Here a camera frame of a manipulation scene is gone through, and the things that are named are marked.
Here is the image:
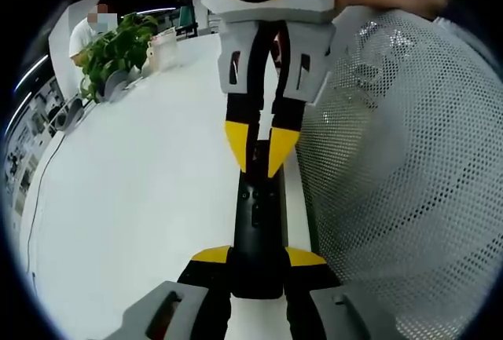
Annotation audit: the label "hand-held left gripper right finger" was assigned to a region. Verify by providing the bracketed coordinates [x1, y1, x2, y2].
[282, 246, 398, 340]

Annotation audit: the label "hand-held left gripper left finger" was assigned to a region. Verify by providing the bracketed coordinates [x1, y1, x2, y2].
[105, 244, 233, 340]

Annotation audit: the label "black remote control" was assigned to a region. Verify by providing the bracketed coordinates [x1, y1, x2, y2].
[232, 139, 288, 300]

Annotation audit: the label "white basket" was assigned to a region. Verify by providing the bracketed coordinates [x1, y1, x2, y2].
[145, 27, 178, 71]

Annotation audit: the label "green panel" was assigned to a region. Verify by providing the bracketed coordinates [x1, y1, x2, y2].
[178, 2, 197, 37]

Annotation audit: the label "green potted plant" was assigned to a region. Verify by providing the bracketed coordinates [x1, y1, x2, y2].
[78, 13, 159, 104]

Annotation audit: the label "dark headphones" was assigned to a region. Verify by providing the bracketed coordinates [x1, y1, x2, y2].
[54, 95, 86, 131]

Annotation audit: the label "background workbench shelves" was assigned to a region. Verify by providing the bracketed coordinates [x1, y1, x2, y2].
[2, 80, 64, 215]

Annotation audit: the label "long grey cable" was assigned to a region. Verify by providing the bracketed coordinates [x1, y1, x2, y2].
[27, 131, 68, 278]

